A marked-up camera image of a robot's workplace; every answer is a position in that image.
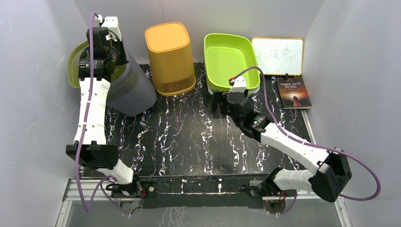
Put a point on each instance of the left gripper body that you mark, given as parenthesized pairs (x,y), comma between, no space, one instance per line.
(117,52)

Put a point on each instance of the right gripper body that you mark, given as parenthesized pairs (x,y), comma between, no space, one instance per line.
(220,97)

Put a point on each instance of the olive green slatted basket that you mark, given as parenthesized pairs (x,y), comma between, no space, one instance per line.
(73,66)

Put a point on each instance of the orange slatted plastic basket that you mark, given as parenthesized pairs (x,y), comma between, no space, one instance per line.
(170,58)

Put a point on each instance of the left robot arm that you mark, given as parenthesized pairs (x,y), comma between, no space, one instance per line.
(90,149)

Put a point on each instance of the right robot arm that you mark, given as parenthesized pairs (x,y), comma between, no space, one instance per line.
(326,172)

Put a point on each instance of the white perforated plastic tray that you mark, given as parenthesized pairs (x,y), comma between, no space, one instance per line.
(255,91)

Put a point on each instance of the grey slatted plastic basket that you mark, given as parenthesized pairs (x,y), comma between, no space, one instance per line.
(133,92)

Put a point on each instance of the lime green plastic tub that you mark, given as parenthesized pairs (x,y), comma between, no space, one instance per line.
(226,55)

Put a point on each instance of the dark paperback book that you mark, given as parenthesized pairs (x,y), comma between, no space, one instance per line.
(293,93)

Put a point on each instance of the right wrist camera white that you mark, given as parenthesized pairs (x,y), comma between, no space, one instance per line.
(238,84)

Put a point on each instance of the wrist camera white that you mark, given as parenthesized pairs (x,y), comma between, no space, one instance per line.
(112,23)
(238,84)

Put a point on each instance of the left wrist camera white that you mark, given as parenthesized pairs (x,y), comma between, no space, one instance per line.
(112,23)

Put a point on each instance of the small whiteboard orange frame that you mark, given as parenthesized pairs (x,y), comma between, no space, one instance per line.
(279,56)

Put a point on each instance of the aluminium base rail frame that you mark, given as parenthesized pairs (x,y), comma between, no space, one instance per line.
(202,202)

